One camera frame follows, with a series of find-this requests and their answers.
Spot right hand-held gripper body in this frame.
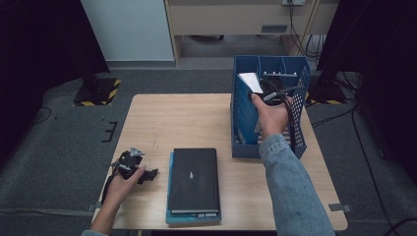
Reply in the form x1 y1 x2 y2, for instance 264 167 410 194
259 71 299 106

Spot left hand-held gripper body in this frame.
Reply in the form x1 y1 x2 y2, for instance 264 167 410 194
111 147 146 181

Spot blue book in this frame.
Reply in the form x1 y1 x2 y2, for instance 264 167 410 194
233 72 265 146

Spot teal illustrated book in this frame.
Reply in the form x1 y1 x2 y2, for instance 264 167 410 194
165 151 222 227

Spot blue plastic file rack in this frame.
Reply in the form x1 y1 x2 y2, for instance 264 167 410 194
230 54 313 160

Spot person's left hand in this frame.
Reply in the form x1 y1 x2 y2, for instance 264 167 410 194
102 166 147 210

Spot person's right hand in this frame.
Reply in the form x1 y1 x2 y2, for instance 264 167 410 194
251 93 294 141

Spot striped black stand base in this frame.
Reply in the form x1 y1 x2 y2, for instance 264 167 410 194
304 77 348 106
72 73 122 107

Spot beige desk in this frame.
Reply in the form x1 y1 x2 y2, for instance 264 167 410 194
163 0 338 68

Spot black curtain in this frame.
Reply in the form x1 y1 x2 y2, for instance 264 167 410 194
316 0 417 185
0 0 111 165

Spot white cabinet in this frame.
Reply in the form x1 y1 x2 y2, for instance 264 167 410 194
80 0 175 62

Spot right hand-held gripper cable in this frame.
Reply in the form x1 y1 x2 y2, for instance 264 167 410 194
262 78 299 153

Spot hand-held gripper cable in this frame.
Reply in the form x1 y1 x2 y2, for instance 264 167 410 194
101 166 120 205
262 78 299 153

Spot left hand-held gripper cable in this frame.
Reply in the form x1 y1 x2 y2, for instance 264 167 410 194
101 166 120 205

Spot hanging black cables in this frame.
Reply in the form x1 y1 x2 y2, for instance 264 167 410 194
287 4 326 62

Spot thin black floor cable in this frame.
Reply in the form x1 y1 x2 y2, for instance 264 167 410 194
30 106 53 125

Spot long black floor cable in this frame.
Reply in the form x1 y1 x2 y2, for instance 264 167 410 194
309 104 394 236

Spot thick black floor cable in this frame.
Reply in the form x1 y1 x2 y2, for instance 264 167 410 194
383 216 417 236

